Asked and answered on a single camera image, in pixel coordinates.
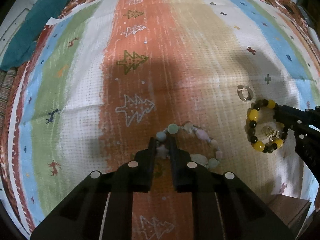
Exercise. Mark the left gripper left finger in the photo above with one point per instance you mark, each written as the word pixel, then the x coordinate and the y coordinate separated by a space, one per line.
pixel 133 176

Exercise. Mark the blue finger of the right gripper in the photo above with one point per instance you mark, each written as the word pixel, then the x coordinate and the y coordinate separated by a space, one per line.
pixel 293 118

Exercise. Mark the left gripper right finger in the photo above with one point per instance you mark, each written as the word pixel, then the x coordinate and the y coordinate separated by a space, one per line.
pixel 190 176

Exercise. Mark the gold ring clasp charm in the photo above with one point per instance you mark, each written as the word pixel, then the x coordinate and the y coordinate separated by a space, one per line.
pixel 271 132

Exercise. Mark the striped colourful cloth mat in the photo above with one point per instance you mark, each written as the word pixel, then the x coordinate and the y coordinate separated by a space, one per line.
pixel 107 75

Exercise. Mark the brown striped pillow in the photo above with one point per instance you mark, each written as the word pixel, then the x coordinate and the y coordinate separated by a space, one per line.
pixel 6 89

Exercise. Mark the teal blanket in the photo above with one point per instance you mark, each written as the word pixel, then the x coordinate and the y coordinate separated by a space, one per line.
pixel 23 44

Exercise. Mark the white headboard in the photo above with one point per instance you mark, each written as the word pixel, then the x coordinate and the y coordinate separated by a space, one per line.
pixel 12 23

